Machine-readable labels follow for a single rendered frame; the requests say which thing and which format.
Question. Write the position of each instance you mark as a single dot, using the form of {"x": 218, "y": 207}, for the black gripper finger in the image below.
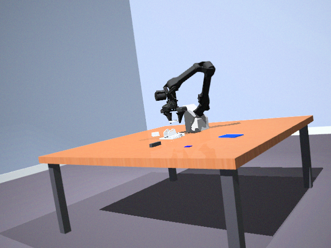
{"x": 180, "y": 115}
{"x": 169, "y": 116}

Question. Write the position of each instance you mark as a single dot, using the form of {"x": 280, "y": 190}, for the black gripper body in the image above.
{"x": 177, "y": 108}

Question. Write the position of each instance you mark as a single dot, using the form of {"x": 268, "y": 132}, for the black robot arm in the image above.
{"x": 174, "y": 84}

